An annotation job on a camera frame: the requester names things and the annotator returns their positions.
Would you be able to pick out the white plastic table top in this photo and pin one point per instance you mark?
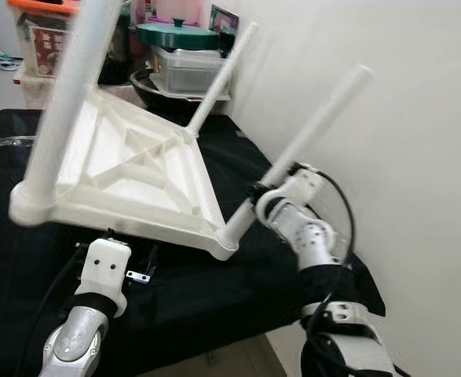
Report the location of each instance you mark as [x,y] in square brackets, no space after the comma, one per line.
[136,157]

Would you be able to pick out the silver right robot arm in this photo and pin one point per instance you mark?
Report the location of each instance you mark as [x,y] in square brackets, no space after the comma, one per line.
[312,243]

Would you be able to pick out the black tablecloth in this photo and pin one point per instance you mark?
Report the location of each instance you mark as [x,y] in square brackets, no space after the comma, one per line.
[214,298]

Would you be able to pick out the clear plastic storage box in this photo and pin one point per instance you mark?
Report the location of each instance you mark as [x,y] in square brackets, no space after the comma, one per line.
[183,71]

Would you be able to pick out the black wok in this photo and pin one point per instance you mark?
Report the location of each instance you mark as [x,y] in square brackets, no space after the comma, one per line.
[148,90]

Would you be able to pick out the green pot lid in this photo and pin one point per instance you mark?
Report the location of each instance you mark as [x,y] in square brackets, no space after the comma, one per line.
[175,35]

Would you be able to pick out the clear tape strip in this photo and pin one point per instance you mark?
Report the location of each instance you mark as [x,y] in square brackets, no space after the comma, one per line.
[2,141]

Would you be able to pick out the beige cloth covered bench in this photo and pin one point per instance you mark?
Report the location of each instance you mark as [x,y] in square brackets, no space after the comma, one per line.
[34,90]

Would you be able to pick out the red printed carton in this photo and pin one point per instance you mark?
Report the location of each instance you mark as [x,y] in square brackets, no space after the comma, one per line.
[45,51]

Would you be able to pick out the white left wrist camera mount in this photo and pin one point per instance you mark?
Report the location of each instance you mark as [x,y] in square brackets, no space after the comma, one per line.
[104,267]

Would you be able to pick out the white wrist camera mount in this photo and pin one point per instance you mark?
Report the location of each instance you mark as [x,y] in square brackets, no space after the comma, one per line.
[104,267]
[293,188]

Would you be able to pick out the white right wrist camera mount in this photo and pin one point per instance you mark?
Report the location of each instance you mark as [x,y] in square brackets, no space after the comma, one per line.
[293,188]

